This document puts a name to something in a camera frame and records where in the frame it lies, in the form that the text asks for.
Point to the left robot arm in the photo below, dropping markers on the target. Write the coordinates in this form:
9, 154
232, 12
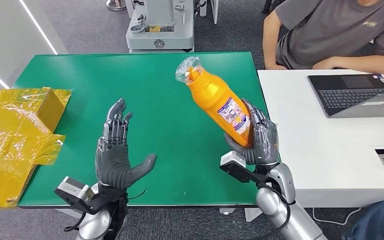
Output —
96, 225

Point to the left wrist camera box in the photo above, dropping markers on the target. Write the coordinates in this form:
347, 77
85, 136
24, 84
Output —
74, 192

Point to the white desk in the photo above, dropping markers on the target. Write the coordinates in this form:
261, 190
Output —
328, 149

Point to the person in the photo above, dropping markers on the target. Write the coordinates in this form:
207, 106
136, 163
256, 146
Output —
380, 222
331, 33

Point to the dark grey laptop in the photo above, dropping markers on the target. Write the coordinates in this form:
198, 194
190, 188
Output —
354, 94

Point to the orange bottle with clear cap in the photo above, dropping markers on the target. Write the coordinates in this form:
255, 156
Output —
212, 96

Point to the chrome round stand base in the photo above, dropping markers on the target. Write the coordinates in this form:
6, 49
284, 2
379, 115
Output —
116, 4

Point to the white machine base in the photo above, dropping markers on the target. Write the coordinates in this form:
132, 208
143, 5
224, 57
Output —
160, 30

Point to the yellow film wrapped cardboard box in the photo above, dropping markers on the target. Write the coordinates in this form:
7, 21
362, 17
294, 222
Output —
16, 132

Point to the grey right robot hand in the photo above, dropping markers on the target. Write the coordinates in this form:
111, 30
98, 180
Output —
265, 142

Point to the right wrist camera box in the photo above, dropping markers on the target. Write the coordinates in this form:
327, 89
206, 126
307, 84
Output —
233, 159

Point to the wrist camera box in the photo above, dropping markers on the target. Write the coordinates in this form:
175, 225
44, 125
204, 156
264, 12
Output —
233, 159
74, 192

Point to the green topped table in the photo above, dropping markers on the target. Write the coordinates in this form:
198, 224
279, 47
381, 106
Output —
165, 132

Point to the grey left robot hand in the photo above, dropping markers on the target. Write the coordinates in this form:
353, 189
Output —
112, 165

